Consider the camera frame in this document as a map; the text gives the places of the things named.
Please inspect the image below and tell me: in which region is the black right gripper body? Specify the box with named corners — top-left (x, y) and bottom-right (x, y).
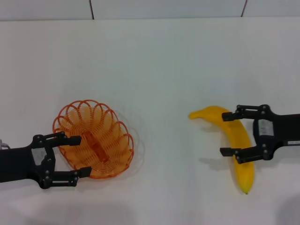
top-left (253, 105), bottom-right (300, 161)

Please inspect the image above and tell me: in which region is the yellow banana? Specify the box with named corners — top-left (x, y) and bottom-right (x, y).
top-left (188, 105), bottom-right (255, 195)

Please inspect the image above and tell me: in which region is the orange wire basket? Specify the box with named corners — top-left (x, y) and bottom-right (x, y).
top-left (52, 99), bottom-right (135, 180)

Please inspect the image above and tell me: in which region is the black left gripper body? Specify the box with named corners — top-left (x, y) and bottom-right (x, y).
top-left (0, 134), bottom-right (57, 190)

